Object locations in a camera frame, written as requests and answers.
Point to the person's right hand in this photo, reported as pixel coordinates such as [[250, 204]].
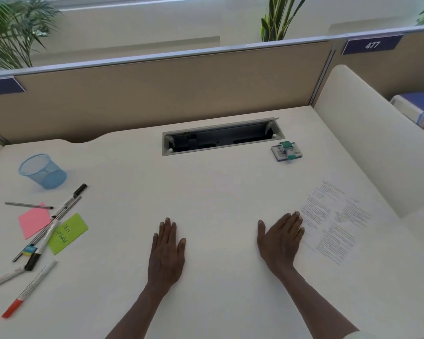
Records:
[[279, 243]]

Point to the person's left hand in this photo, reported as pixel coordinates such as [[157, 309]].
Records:
[[166, 257]]

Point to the person's right middle finger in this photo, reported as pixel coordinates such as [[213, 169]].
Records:
[[292, 222]]

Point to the person's right little finger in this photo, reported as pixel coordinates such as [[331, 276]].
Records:
[[300, 237]]

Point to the person's left little finger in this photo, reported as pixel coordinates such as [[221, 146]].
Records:
[[155, 240]]

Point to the person's right thumb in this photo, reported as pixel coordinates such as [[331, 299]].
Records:
[[262, 231]]

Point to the person's left thumb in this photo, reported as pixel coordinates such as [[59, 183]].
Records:
[[181, 246]]

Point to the person's left middle finger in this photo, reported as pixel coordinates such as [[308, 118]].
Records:
[[167, 229]]

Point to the person's left forearm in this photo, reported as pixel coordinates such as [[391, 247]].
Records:
[[136, 312]]

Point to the person's right forearm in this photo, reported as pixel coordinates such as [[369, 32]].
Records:
[[314, 307]]

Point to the printed paper sheet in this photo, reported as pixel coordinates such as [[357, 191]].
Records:
[[339, 225]]

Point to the green and purple stamp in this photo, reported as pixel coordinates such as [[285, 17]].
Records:
[[286, 151]]

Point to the green sticky note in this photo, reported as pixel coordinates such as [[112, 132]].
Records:
[[69, 233]]

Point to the grey slim pen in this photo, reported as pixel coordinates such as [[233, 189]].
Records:
[[62, 217]]

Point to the white marker with black cap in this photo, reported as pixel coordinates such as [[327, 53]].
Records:
[[54, 225]]

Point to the white rounded side divider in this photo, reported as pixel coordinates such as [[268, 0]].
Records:
[[367, 137]]

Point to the pink sticky note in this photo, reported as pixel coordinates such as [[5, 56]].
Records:
[[33, 222]]

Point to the small blue yellow flag pad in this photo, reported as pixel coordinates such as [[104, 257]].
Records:
[[29, 249]]

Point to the blue mesh pen cup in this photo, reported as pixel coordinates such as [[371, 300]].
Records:
[[44, 171]]

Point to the white marker with red cap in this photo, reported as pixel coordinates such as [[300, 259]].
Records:
[[30, 289]]

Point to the wide beige desk partition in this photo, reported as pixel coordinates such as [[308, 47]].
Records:
[[162, 95]]

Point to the white pen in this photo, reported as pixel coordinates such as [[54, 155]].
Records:
[[3, 279]]

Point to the blue and white book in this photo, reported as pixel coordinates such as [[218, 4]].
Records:
[[418, 109]]

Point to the narrow beige desk partition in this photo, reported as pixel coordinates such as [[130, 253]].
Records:
[[385, 70]]

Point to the large purple number label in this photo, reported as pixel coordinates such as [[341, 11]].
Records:
[[372, 45]]

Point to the green snake plant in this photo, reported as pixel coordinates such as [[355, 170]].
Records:
[[277, 21]]

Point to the small purple number label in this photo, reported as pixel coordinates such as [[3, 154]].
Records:
[[1, 87]]

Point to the green palm plant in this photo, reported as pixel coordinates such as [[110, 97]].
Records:
[[10, 31]]

